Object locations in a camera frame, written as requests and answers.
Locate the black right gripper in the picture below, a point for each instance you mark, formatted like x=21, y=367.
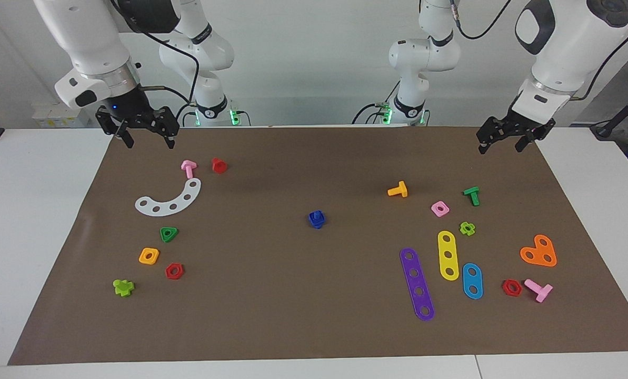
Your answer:
x=135, y=108

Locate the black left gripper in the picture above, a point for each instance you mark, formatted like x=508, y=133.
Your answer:
x=514, y=126

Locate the blue square nut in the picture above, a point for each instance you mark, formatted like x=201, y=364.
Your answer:
x=317, y=216

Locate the blue triangle-head bolt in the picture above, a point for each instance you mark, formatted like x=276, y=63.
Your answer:
x=317, y=225

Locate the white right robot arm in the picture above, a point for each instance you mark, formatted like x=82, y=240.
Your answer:
x=92, y=42

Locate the pink plastic bolt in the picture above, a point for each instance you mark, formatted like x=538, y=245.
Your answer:
x=539, y=289
x=189, y=168

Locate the dark green plastic bolt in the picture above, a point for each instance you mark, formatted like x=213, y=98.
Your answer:
x=472, y=195

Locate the white curved perforated strip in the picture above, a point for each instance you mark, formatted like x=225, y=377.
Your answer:
x=179, y=202

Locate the red plastic bolt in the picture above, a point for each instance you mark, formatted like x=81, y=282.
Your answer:
x=219, y=166

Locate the pink square nut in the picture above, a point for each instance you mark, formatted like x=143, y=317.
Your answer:
x=440, y=209

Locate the lime green flower nut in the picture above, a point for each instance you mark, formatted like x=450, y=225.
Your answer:
x=467, y=228

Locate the white power box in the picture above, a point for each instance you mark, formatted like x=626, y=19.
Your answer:
x=61, y=116

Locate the green triangle nut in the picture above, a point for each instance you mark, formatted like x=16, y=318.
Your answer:
x=168, y=234

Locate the orange plastic bolt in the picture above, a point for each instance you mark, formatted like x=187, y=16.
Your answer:
x=398, y=190

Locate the orange heart-shaped plate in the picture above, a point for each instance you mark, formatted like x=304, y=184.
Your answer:
x=540, y=252

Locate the orange square nut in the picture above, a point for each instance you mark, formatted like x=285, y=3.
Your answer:
x=149, y=256

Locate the yellow three-hole strip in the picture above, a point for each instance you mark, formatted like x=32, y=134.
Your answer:
x=448, y=255

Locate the black stand leg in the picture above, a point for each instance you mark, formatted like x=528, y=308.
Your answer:
x=621, y=113

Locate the red hexagon nut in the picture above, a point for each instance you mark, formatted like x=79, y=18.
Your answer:
x=174, y=271
x=511, y=287

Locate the blue two-hole strip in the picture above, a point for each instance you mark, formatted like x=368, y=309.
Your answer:
x=472, y=281

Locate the lime green cross bolt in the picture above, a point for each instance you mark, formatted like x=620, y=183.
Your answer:
x=123, y=287

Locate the purple four-hole strip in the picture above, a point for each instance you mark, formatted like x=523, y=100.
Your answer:
x=417, y=284

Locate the brown table mat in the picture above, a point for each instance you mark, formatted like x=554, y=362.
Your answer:
x=292, y=295

